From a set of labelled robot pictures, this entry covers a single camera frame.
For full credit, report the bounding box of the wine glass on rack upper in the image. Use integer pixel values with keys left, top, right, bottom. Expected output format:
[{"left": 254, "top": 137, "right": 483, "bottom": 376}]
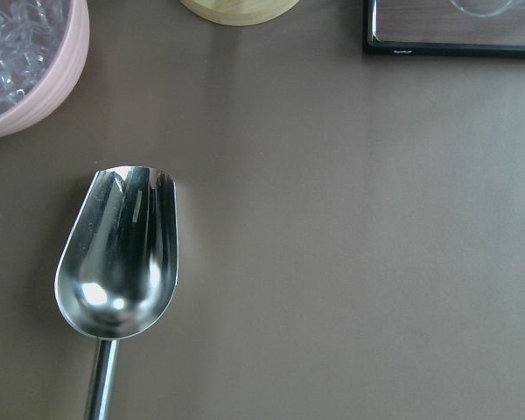
[{"left": 450, "top": 0, "right": 515, "bottom": 18}]

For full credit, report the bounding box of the metal ice scoop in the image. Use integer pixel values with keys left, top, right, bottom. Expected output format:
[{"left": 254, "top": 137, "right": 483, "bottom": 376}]
[{"left": 54, "top": 166, "right": 179, "bottom": 419}]

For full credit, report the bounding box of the pink bowl of ice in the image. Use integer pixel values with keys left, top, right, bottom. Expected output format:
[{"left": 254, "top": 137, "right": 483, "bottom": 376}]
[{"left": 0, "top": 1, "right": 90, "bottom": 137}]

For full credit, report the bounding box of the black glass holder tray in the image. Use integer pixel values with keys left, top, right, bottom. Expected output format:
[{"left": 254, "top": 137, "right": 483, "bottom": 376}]
[{"left": 363, "top": 1, "right": 525, "bottom": 59}]

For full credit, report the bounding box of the wooden glass drying tree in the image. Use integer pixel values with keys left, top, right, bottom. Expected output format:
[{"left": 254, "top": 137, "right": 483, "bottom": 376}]
[{"left": 181, "top": 0, "right": 298, "bottom": 26}]

